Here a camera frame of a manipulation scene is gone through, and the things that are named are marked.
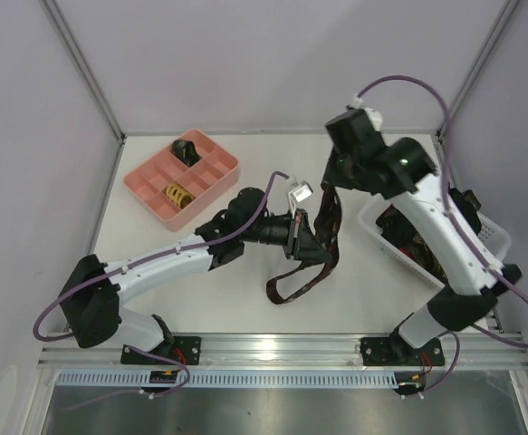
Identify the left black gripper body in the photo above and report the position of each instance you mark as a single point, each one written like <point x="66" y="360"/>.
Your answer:
<point x="296" y="238"/>

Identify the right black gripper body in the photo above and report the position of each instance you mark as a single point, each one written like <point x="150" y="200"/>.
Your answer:
<point x="332" y="174"/>

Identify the dark red patterned tie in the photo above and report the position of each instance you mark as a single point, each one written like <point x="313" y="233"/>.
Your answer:
<point x="327" y="227"/>

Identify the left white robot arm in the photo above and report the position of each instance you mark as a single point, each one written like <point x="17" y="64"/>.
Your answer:
<point x="96" y="293"/>

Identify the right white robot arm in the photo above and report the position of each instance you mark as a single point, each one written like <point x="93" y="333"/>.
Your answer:
<point x="404" y="174"/>

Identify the pile of dark ties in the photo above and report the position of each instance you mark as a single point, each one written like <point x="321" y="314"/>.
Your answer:
<point x="400" y="233"/>

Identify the rolled yellow patterned tie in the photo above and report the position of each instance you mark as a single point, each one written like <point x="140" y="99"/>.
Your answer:
<point x="179" y="195"/>

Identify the pink compartment organizer tray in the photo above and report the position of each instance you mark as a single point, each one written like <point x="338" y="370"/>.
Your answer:
<point x="216" y="172"/>

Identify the rolled black yellow tie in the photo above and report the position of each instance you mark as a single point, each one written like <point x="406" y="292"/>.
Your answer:
<point x="186" y="152"/>

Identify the white plastic basket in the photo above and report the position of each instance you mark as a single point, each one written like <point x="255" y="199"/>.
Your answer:
<point x="465" y="272"/>

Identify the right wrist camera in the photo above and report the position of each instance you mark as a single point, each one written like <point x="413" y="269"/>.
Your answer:
<point x="376" y="119"/>

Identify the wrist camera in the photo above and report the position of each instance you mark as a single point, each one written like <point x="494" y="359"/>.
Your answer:
<point x="376" y="119"/>
<point x="299" y="191"/>

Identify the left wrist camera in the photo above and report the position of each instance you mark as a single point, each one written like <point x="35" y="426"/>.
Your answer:
<point x="299" y="191"/>

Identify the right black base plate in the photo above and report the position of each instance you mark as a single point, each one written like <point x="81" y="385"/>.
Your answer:
<point x="385" y="351"/>

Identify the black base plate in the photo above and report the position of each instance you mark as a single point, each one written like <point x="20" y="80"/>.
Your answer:
<point x="184" y="349"/>
<point x="385" y="351"/>

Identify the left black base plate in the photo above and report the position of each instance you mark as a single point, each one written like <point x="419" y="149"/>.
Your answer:
<point x="184" y="349"/>

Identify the aluminium front rail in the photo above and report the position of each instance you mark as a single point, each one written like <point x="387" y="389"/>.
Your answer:
<point x="243" y="351"/>

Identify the right aluminium frame post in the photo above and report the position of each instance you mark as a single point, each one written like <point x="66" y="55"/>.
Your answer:
<point x="489" y="45"/>

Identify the aluminium frame post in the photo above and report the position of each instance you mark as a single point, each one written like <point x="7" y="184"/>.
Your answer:
<point x="489" y="45"/>
<point x="70" y="44"/>

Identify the white slotted cable duct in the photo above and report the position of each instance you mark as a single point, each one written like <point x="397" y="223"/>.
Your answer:
<point x="228" y="378"/>

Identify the left aluminium frame post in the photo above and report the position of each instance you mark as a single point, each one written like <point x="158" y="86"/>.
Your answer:
<point x="70" y="44"/>

